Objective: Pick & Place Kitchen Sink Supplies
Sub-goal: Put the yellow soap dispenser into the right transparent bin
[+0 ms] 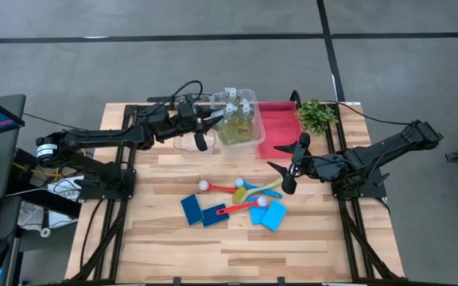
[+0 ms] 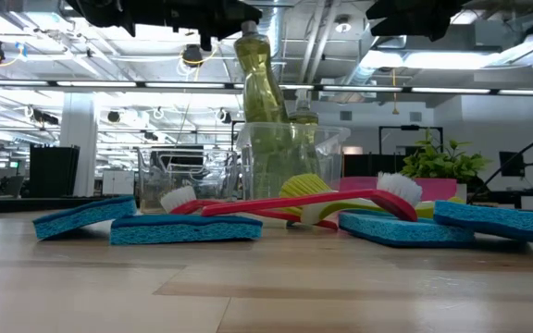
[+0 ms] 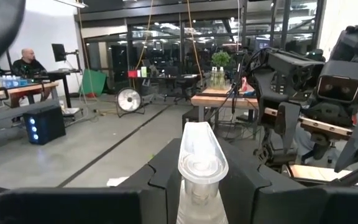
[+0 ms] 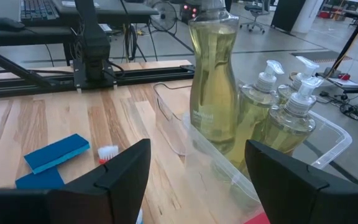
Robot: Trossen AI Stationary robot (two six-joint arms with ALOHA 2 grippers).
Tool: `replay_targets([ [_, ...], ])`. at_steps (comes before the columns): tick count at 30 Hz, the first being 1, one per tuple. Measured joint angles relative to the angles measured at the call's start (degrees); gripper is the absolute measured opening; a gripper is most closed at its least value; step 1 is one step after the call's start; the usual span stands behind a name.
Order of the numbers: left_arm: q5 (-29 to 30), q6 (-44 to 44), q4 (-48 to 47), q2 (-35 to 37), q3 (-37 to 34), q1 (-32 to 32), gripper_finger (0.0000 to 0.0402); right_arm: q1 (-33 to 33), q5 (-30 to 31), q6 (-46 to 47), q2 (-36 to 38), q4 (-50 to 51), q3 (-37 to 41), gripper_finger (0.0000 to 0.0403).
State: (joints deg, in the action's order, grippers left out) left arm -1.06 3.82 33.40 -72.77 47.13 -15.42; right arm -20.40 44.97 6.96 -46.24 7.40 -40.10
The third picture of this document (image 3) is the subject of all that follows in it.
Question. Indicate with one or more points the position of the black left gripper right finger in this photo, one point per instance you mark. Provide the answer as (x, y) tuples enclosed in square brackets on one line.
[(238, 186)]

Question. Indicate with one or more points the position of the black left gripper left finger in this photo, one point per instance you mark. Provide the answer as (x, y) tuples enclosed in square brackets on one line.
[(166, 186)]

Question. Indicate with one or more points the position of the green soap pump bottle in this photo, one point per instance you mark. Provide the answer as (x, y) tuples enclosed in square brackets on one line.
[(202, 155)]

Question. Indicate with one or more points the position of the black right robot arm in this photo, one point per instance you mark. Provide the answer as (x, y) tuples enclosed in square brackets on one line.
[(291, 65)]

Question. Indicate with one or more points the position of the wooden workbench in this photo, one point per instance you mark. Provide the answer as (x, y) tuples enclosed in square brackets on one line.
[(216, 101), (17, 88)]

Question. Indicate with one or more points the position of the background soap bottle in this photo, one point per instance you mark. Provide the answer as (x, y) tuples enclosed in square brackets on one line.
[(222, 77), (214, 77)]

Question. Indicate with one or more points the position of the green background plant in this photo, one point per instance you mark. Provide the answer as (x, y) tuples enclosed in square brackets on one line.
[(221, 59)]

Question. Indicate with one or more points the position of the round floor fan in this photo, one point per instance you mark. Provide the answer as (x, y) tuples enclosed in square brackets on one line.
[(129, 99)]

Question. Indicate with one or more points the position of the black office chair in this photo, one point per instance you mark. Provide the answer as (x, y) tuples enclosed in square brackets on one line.
[(185, 85)]

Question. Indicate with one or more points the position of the red box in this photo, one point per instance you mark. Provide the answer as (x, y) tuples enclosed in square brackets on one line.
[(133, 74)]

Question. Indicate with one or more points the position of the green panel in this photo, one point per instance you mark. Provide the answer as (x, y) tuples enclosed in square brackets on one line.
[(93, 82)]

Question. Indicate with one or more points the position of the black computer tower blue lights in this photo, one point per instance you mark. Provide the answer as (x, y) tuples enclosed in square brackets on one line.
[(43, 124)]

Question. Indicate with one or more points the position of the black desk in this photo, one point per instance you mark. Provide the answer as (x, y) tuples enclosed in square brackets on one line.
[(61, 73)]

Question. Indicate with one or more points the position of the black monitor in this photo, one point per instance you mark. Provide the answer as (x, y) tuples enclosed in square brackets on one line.
[(58, 52)]

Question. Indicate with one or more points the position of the person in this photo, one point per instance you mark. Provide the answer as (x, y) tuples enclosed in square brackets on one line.
[(28, 67)]

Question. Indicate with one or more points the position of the white linear ceiling lamp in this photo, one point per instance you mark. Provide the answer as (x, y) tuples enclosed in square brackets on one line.
[(71, 3)]

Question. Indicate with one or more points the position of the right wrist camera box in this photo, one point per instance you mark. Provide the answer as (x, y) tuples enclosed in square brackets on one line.
[(340, 84)]

